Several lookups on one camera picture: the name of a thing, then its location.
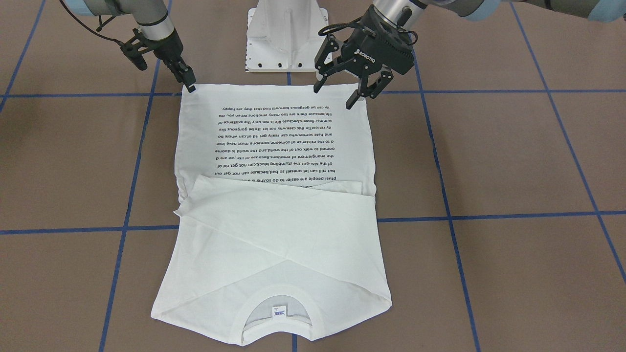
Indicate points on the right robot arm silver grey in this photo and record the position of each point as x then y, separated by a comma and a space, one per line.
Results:
155, 32

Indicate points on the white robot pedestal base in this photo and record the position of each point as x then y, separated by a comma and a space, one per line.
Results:
282, 35

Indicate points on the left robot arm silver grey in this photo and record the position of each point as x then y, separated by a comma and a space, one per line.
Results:
401, 13

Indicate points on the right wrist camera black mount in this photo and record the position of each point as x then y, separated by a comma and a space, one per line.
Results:
135, 47

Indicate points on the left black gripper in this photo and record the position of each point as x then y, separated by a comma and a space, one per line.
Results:
361, 52

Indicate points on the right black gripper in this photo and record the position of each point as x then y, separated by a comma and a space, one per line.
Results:
167, 48

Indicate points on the white long-sleeve printed t-shirt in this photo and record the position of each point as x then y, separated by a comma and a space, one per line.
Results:
277, 221

